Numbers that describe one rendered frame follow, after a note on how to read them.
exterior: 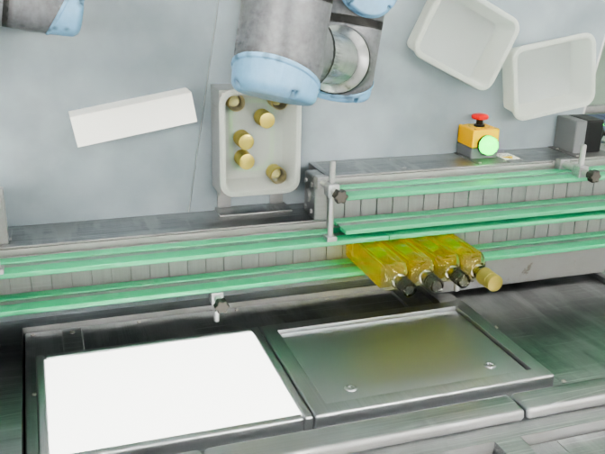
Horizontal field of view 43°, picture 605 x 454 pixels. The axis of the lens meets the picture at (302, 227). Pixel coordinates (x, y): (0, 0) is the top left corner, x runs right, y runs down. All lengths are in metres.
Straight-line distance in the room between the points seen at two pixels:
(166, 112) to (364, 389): 0.67
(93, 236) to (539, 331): 0.96
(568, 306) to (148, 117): 1.04
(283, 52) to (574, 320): 1.09
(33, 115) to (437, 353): 0.92
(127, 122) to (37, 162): 0.20
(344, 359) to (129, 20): 0.78
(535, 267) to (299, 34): 1.15
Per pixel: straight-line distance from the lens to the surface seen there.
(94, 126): 1.57
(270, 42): 0.97
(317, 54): 0.99
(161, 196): 1.68
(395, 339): 1.57
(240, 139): 1.62
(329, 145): 1.75
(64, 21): 1.21
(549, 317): 1.83
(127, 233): 1.58
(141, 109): 1.57
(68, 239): 1.57
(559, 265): 2.01
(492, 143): 1.82
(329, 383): 1.40
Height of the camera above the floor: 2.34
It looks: 63 degrees down
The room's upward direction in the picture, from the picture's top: 135 degrees clockwise
